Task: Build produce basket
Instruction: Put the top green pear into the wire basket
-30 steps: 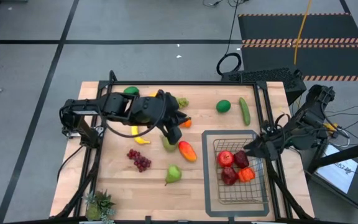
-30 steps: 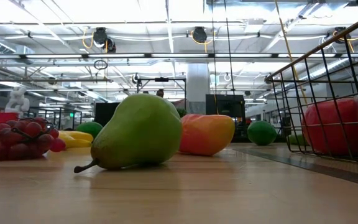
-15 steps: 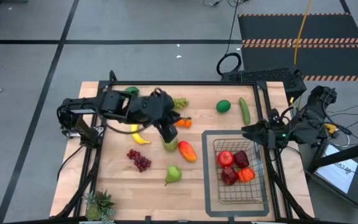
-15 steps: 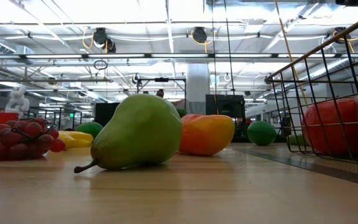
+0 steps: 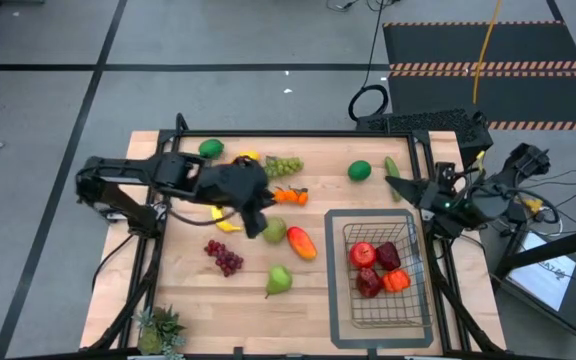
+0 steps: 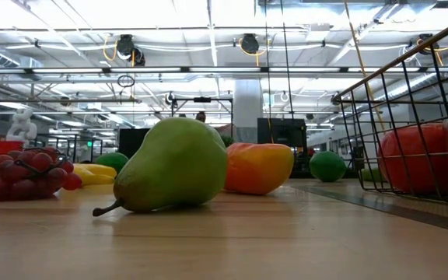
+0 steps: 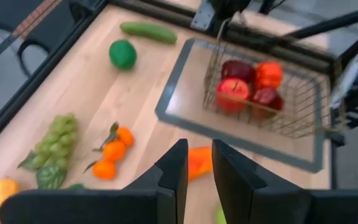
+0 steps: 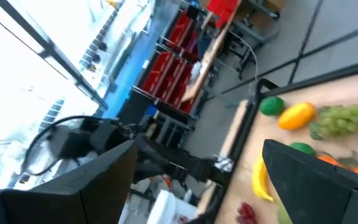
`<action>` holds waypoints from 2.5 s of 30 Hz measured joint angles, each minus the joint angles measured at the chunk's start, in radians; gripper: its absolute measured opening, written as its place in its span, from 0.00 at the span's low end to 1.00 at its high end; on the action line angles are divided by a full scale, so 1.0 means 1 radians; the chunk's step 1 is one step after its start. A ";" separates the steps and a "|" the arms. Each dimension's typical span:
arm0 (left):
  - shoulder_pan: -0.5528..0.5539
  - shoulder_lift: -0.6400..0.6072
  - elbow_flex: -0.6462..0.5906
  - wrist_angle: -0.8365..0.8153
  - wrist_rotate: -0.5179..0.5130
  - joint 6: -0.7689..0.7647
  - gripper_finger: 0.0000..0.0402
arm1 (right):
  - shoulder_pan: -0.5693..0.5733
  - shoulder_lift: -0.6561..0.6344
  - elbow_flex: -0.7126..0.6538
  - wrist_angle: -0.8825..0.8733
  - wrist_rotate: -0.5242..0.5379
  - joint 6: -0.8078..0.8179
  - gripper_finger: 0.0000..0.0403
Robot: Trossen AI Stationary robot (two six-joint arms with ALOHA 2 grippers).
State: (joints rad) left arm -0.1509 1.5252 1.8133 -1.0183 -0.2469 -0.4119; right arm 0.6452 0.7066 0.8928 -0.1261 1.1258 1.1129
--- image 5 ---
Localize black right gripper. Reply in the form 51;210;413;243
385;176;463;225

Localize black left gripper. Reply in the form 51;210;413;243
187;158;277;240

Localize dull green pear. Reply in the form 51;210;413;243
262;215;289;246

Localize green cucumber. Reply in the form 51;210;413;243
384;156;402;203

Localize yellow banana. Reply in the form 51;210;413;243
210;205;243;234

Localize red orange mango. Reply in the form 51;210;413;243
287;226;319;261

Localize maroon squarish apple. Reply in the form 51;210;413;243
375;241;403;272

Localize bright green pear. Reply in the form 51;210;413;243
265;264;294;300

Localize bright red apple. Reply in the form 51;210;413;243
349;241;378;270

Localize orange tangerine cluster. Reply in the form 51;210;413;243
274;185;310;207

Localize green grape bunch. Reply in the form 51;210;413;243
262;155;305;182

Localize large green lime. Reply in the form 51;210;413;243
198;138;226;160
347;159;373;183

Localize red grape bunch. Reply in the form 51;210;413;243
203;239;245;278

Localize black perforated computer case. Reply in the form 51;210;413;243
355;108;495;169

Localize black hazard-striped floor mat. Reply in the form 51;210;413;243
387;69;576;133
382;20;576;71

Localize grey bordered placemat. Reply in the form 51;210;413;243
323;208;435;350

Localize green succulent plant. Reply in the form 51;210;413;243
135;305;188;360

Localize black diagonal support beam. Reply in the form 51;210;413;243
495;223;576;279

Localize white printed sheet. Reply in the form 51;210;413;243
508;232;576;312

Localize wire basket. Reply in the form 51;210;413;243
342;221;433;330

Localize yellow floor cable with plug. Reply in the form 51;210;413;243
521;196;545;214

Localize black hanging cable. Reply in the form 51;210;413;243
347;0;392;124

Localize yellow hanging cable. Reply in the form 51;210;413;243
471;0;503;105

